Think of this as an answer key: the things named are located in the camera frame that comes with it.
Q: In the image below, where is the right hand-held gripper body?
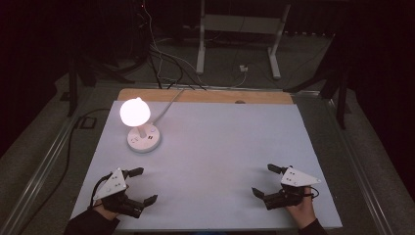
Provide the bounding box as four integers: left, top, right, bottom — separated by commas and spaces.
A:
262, 165, 322, 211

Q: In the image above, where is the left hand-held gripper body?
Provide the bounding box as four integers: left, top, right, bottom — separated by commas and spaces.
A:
92, 167, 146, 219

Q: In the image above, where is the white desk lamp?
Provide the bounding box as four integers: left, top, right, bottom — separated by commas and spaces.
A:
118, 96, 161, 154

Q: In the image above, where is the person's left hand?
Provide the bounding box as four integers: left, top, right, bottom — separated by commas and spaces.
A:
94, 202, 120, 221

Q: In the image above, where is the person's right hand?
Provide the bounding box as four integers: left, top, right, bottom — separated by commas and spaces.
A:
285, 186, 318, 230

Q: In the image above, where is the white table mat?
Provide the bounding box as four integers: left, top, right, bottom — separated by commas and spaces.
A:
69, 99, 344, 232

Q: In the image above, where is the black floor socket box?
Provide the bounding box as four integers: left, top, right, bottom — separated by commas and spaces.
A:
78, 116, 98, 130

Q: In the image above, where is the black metal stand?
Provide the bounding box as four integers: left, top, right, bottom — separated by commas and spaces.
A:
283, 32, 352, 130
67, 55, 135, 118

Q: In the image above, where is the left hand-held gripper cable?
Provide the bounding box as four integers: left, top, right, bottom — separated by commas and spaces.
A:
89, 172, 114, 210

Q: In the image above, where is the long black floor cable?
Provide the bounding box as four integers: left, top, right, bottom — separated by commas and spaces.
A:
19, 108, 112, 229

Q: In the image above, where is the aluminium floor rail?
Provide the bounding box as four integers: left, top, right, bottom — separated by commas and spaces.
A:
0, 85, 99, 235
293, 90, 394, 235

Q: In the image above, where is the white lamp cable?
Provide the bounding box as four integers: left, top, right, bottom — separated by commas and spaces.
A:
151, 87, 186, 126

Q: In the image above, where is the black floor cable bundle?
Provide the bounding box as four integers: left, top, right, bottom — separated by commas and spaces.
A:
147, 45, 208, 91

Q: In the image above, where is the thin white hanging cable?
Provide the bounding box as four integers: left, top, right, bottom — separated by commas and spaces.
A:
141, 0, 204, 86

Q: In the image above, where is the grey metal desk frame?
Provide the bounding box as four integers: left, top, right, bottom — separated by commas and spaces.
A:
195, 0, 292, 80

